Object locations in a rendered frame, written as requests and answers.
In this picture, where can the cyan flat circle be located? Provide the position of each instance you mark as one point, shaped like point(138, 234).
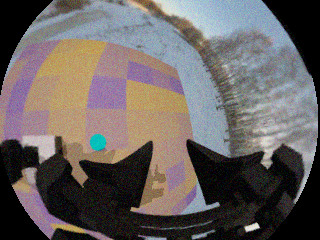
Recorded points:
point(97, 142)

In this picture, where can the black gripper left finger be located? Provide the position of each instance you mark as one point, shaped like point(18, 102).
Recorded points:
point(129, 175)

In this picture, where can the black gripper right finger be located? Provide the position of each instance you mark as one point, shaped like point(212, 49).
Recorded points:
point(216, 172)

